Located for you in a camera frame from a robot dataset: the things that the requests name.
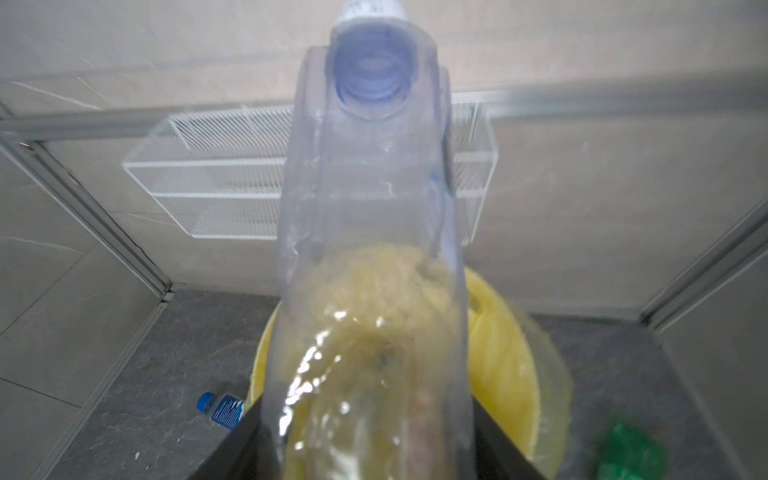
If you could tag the green bottle right side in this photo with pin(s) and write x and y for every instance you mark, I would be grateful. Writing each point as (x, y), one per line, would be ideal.
(630, 453)

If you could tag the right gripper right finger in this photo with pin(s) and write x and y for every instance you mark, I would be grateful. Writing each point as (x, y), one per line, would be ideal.
(497, 458)

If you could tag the blue label bottle small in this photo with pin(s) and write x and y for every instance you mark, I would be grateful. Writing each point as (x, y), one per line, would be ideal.
(225, 410)

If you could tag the white wire mesh basket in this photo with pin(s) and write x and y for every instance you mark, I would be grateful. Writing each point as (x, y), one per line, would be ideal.
(219, 173)

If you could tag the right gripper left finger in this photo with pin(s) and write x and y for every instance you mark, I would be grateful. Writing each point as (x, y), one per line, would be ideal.
(247, 452)

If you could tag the white bin with yellow bag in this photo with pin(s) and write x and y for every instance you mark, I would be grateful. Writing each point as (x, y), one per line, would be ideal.
(384, 354)

